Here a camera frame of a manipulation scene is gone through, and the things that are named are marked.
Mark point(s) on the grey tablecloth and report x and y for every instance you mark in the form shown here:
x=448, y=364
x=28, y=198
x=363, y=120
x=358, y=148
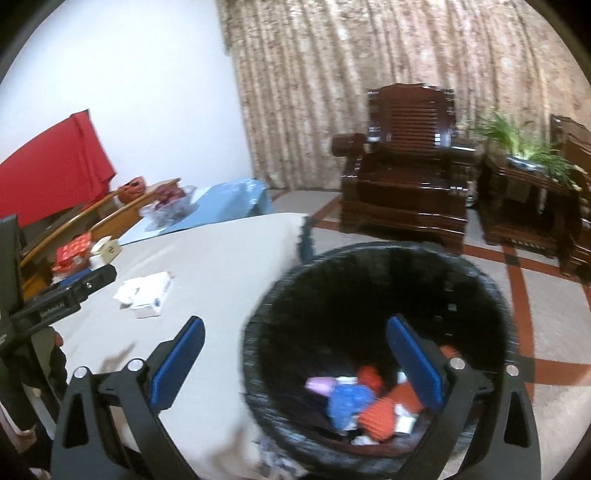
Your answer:
x=219, y=273

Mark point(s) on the dark wooden armchair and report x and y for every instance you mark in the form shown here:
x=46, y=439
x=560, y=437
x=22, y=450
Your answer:
x=572, y=141
x=410, y=171

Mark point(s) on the wooden bench backrest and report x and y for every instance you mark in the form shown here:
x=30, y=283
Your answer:
x=103, y=218

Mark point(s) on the red cloth cover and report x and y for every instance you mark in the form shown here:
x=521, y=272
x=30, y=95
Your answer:
x=63, y=167

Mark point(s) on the red apples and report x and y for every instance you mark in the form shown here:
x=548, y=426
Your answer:
x=165, y=194

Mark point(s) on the glass fruit bowl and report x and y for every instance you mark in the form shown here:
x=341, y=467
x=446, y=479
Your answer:
x=171, y=213

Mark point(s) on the red snack packet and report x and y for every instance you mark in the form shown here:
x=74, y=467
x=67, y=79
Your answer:
x=72, y=256

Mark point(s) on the tissue box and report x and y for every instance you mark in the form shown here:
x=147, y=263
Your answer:
x=103, y=252

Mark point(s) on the blue plastic bag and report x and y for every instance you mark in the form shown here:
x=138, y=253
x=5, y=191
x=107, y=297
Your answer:
x=346, y=402

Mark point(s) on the floral beige curtain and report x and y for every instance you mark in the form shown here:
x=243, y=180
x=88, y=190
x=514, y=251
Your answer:
x=304, y=69

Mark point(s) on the blue white plastic packaging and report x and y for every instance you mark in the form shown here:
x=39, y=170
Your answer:
x=127, y=291

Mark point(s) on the orange foam fruit net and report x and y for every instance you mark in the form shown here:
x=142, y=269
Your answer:
x=379, y=420

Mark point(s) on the green potted plant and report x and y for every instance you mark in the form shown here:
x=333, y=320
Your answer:
x=511, y=139

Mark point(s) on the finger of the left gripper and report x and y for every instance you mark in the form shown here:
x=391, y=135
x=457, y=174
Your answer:
x=78, y=288

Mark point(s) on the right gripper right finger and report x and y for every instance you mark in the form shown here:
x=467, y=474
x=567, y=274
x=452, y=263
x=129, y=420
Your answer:
x=505, y=444

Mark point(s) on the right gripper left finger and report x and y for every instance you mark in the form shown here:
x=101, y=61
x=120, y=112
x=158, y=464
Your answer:
x=87, y=444

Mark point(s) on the black lined trash bin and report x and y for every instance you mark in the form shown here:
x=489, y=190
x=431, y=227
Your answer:
x=329, y=317

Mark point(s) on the dark wooden side table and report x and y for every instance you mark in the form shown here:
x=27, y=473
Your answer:
x=520, y=207

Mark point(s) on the light blue table mat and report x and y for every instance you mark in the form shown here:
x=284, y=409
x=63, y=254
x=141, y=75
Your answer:
x=219, y=203

